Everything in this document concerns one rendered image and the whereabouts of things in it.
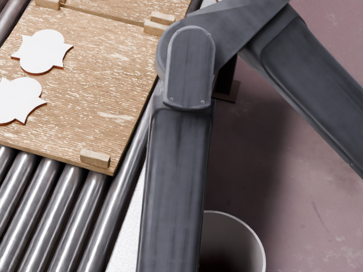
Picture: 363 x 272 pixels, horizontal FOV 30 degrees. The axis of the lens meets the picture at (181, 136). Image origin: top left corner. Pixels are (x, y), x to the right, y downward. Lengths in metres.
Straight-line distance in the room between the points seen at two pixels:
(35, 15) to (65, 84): 0.23
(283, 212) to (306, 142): 0.34
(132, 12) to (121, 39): 0.09
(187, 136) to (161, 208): 0.07
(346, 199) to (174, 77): 1.99
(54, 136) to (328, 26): 1.97
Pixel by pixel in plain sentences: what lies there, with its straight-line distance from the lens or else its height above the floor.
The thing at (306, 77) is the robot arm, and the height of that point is 1.58.
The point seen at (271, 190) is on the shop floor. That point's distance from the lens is 2.48.
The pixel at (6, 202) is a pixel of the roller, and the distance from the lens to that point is 1.32.
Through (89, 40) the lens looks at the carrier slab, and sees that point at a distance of 1.56.
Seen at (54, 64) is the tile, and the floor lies 0.95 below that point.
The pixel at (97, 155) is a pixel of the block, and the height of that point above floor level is 0.96.
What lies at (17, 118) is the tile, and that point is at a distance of 1.40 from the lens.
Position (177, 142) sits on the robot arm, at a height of 1.54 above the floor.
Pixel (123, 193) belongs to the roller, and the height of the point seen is 0.92.
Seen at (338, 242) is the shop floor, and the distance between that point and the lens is 2.42.
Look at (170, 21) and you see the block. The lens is 1.58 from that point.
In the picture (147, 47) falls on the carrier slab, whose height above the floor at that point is 0.94.
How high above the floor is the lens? 2.01
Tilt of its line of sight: 51 degrees down
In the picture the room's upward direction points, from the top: 6 degrees clockwise
